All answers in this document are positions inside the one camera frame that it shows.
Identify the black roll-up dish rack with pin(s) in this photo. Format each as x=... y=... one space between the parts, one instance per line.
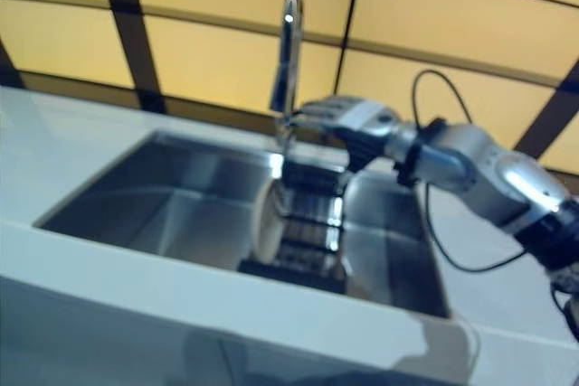
x=312 y=232

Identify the cream ceramic plate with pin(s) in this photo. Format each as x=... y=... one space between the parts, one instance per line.
x=269 y=228

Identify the stainless steel sink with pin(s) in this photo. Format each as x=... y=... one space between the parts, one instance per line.
x=158 y=205

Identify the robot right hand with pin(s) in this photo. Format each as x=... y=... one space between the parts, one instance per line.
x=362 y=124

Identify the white cabinet door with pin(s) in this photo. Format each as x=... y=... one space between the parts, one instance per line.
x=90 y=350
x=316 y=368

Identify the chrome kitchen faucet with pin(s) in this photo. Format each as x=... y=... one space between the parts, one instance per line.
x=289 y=65

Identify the yellow backlit panel wall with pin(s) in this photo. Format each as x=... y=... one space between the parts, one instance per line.
x=203 y=56

